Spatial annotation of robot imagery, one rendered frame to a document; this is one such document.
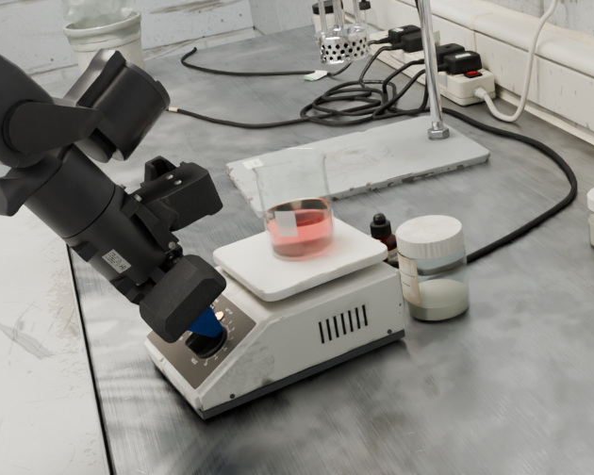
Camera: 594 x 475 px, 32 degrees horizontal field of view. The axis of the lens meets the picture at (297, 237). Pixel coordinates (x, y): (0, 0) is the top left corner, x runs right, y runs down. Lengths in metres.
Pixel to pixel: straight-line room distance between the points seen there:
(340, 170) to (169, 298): 0.60
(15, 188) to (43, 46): 2.55
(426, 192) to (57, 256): 0.44
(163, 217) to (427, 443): 0.26
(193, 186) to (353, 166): 0.54
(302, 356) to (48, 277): 0.42
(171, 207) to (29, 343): 0.32
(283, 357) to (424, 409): 0.12
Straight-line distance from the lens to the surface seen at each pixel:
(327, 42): 1.27
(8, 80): 0.71
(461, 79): 1.51
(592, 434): 0.79
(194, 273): 0.74
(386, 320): 0.89
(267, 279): 0.86
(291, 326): 0.85
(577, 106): 1.33
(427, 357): 0.89
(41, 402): 0.95
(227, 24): 3.35
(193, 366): 0.86
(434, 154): 1.31
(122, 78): 0.78
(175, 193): 0.78
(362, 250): 0.88
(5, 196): 0.75
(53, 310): 1.11
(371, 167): 1.30
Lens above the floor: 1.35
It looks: 23 degrees down
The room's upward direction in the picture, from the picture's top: 10 degrees counter-clockwise
